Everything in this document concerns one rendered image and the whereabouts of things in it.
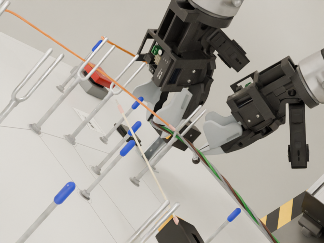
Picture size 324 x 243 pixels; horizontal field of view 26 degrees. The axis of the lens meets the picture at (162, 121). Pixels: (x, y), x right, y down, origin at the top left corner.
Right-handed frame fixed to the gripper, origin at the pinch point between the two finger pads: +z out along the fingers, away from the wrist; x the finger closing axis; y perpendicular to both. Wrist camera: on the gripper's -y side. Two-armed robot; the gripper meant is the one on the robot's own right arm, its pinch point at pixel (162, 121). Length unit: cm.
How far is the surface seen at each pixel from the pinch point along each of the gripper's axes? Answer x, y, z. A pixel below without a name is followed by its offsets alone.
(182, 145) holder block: 1.9, -4.7, 3.6
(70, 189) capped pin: 26.4, 37.8, -18.1
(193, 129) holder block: 1.9, -5.1, 0.4
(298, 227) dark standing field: -22, -112, 72
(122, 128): -6.6, 0.0, 6.9
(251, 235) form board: 11.3, -21.2, 17.5
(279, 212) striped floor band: -30, -110, 73
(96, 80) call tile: -16.4, 0.0, 4.9
